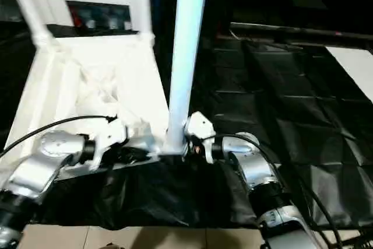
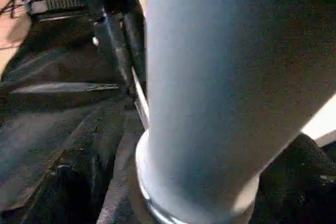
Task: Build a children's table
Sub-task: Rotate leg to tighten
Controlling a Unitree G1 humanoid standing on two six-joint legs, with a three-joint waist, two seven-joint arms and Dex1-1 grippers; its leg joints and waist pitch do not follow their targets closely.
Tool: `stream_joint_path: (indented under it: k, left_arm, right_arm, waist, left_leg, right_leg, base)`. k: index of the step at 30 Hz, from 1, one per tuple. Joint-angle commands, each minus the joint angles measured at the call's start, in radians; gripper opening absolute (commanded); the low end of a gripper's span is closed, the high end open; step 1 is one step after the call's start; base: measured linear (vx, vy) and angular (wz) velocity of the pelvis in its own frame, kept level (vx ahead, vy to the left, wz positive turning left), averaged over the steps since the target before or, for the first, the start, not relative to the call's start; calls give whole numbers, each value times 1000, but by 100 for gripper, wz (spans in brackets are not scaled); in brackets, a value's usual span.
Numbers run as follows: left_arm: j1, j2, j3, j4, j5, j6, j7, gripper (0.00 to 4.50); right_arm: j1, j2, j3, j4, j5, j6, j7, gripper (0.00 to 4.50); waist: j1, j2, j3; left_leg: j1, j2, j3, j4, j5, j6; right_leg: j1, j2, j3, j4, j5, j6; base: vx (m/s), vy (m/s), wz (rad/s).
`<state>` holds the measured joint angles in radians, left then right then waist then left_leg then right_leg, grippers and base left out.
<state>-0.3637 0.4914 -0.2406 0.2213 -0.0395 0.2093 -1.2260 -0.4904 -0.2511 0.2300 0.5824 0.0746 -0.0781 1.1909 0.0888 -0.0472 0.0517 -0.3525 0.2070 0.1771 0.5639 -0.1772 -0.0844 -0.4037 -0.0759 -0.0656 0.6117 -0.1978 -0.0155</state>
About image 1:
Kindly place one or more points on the white plastic table top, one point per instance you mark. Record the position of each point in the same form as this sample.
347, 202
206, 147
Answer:
87, 80

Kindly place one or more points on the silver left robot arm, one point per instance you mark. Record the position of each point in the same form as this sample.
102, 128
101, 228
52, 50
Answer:
41, 161

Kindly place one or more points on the black plastic mat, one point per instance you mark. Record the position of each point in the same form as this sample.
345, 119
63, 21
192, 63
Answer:
280, 121

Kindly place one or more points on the dark grey rounded object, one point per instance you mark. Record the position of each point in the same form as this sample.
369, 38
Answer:
112, 245

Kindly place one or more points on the white flat board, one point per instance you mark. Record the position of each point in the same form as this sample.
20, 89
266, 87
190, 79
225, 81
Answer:
352, 68

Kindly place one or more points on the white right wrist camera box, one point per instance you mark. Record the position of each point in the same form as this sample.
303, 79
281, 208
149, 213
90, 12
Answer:
199, 126

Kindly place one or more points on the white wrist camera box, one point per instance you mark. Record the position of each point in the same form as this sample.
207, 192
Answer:
111, 135
199, 126

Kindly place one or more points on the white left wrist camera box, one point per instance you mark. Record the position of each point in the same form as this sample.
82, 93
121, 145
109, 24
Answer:
111, 135

